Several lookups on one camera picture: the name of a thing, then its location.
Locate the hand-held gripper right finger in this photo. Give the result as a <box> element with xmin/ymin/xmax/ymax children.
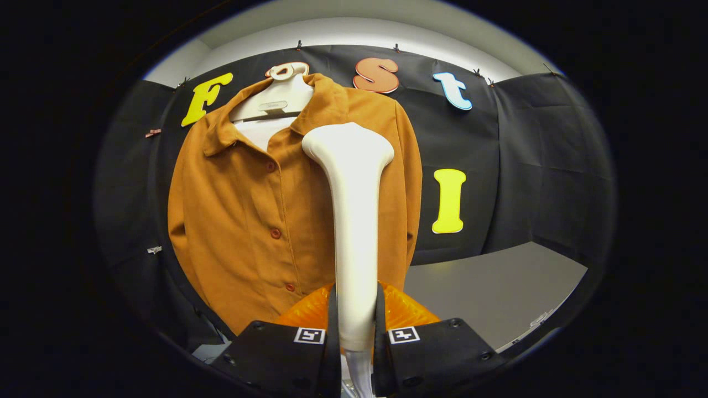
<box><xmin>372</xmin><ymin>282</ymin><xmax>507</xmax><ymax>398</ymax></box>

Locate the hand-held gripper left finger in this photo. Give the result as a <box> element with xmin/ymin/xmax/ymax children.
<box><xmin>210</xmin><ymin>282</ymin><xmax>342</xmax><ymax>398</ymax></box>

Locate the black backdrop cloth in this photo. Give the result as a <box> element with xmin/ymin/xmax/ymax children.
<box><xmin>94</xmin><ymin>45</ymin><xmax>617</xmax><ymax>354</ymax></box>

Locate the white mannequin torso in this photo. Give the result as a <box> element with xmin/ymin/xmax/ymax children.
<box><xmin>230</xmin><ymin>62</ymin><xmax>315</xmax><ymax>151</ymax></box>

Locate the orange button-up shirt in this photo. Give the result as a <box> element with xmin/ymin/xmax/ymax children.
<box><xmin>168</xmin><ymin>73</ymin><xmax>424</xmax><ymax>336</ymax></box>

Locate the white garment steamer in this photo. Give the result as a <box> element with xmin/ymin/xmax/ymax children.
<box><xmin>301</xmin><ymin>123</ymin><xmax>395</xmax><ymax>354</ymax></box>

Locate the grey cabinet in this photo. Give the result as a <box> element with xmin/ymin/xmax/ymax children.
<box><xmin>404</xmin><ymin>242</ymin><xmax>588</xmax><ymax>353</ymax></box>

